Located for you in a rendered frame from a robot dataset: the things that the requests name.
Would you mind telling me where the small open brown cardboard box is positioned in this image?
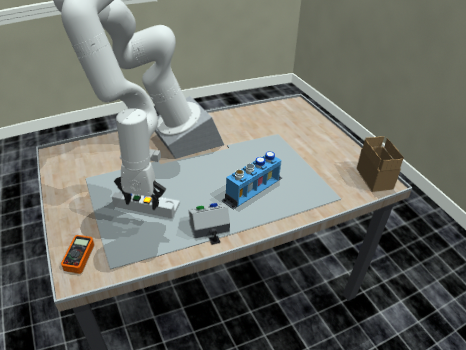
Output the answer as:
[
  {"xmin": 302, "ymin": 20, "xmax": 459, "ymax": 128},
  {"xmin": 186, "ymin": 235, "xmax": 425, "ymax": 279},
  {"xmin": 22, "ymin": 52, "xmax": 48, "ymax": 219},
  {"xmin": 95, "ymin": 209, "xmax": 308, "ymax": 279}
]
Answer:
[{"xmin": 356, "ymin": 136, "xmax": 404, "ymax": 192}]

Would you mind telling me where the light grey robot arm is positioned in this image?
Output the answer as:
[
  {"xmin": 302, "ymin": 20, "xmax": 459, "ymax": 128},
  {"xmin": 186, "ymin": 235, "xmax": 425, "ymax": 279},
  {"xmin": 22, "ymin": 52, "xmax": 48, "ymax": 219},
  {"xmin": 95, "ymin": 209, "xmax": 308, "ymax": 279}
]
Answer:
[{"xmin": 53, "ymin": 0, "xmax": 201, "ymax": 170}]

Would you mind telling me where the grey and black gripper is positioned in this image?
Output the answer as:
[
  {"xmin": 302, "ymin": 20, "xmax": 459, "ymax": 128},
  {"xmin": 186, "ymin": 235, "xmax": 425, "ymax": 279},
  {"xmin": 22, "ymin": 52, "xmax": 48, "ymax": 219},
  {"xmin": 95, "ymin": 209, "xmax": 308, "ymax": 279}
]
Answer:
[{"xmin": 114, "ymin": 162, "xmax": 166, "ymax": 210}]

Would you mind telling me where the orange digital multimeter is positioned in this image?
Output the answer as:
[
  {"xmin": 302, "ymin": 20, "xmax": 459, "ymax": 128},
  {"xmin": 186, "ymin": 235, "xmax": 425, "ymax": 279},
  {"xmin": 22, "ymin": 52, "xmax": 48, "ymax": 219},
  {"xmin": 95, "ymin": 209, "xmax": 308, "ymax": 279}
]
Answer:
[{"xmin": 61, "ymin": 235, "xmax": 94, "ymax": 274}]

